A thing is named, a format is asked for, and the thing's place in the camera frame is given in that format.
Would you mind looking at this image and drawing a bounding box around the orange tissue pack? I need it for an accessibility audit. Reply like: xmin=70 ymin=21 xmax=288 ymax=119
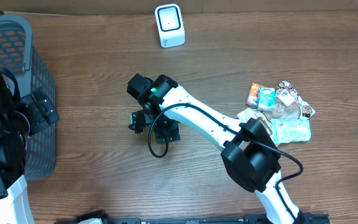
xmin=246 ymin=83 xmax=265 ymax=108

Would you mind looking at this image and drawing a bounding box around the teal tissue pack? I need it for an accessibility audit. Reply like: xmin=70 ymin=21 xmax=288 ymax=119
xmin=257 ymin=87 xmax=275 ymax=111

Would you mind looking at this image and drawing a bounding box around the light teal wipes pack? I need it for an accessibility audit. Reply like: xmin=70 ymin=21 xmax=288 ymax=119
xmin=271 ymin=119 xmax=311 ymax=144

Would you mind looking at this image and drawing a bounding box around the brown snack pouch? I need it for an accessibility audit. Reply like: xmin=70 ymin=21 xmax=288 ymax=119
xmin=237 ymin=80 xmax=315 ymax=140

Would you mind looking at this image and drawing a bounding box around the green lid jar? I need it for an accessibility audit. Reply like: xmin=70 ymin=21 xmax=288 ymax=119
xmin=129 ymin=111 xmax=146 ymax=134

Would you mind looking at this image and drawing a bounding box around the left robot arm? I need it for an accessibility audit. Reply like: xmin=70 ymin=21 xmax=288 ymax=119
xmin=0 ymin=67 xmax=59 ymax=223

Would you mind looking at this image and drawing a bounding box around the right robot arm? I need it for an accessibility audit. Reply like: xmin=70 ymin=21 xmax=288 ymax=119
xmin=127 ymin=73 xmax=305 ymax=223

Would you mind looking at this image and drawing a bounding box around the white barcode scanner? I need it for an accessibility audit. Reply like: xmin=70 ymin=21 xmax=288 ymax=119
xmin=155 ymin=3 xmax=185 ymax=49

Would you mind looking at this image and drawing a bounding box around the grey plastic basket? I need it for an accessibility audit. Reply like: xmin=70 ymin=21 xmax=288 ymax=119
xmin=0 ymin=15 xmax=57 ymax=180

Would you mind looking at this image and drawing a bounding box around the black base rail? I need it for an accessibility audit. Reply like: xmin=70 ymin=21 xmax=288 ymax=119
xmin=54 ymin=210 xmax=331 ymax=224

